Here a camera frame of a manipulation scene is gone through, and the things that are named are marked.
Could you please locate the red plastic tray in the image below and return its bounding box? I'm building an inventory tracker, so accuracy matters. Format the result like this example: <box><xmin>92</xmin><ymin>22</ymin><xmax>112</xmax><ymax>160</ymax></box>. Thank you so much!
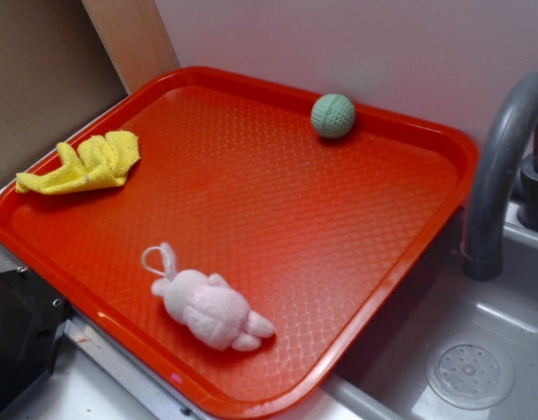
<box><xmin>0</xmin><ymin>67</ymin><xmax>478</xmax><ymax>419</ymax></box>

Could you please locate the pink plush bunny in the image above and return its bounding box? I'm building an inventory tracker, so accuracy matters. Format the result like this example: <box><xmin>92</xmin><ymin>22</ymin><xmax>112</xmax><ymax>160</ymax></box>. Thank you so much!
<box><xmin>141</xmin><ymin>242</ymin><xmax>276</xmax><ymax>352</ymax></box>

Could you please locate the sink drain strainer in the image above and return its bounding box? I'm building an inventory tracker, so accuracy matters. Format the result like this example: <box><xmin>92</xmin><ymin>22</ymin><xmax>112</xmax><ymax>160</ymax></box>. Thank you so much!
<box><xmin>425</xmin><ymin>334</ymin><xmax>514</xmax><ymax>410</ymax></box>

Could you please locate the yellow cloth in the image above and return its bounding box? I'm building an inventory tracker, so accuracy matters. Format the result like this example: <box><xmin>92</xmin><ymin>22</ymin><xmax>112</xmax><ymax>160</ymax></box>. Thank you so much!
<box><xmin>15</xmin><ymin>130</ymin><xmax>141</xmax><ymax>195</ymax></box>

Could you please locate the dark faucet handle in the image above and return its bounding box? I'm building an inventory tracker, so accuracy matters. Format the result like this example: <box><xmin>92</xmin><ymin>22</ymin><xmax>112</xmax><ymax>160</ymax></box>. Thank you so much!
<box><xmin>518</xmin><ymin>123</ymin><xmax>538</xmax><ymax>232</ymax></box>

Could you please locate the grey toy faucet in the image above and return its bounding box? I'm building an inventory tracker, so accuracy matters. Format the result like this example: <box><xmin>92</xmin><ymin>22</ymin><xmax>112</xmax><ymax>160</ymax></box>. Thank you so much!
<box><xmin>461</xmin><ymin>71</ymin><xmax>538</xmax><ymax>281</ymax></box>

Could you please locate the brown cardboard panel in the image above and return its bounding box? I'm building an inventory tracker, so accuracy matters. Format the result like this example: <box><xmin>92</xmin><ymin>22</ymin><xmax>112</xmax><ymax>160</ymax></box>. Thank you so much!
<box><xmin>0</xmin><ymin>1</ymin><xmax>126</xmax><ymax>189</ymax></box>

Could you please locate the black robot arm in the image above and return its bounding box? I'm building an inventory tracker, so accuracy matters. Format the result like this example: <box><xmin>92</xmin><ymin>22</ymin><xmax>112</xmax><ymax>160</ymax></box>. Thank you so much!
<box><xmin>0</xmin><ymin>269</ymin><xmax>69</xmax><ymax>419</ymax></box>

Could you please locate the wooden board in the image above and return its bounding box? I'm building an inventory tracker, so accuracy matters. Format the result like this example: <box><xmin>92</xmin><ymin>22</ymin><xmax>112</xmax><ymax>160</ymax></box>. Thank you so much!
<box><xmin>82</xmin><ymin>0</ymin><xmax>179</xmax><ymax>95</ymax></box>

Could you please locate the grey toy sink basin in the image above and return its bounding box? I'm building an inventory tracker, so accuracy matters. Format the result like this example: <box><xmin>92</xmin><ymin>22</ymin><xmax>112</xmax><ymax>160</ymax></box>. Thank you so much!
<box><xmin>325</xmin><ymin>199</ymin><xmax>538</xmax><ymax>420</ymax></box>

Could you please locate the green dimpled ball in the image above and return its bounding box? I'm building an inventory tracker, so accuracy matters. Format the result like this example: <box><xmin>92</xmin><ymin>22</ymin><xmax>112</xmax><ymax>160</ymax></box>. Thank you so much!
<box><xmin>311</xmin><ymin>94</ymin><xmax>356</xmax><ymax>139</ymax></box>

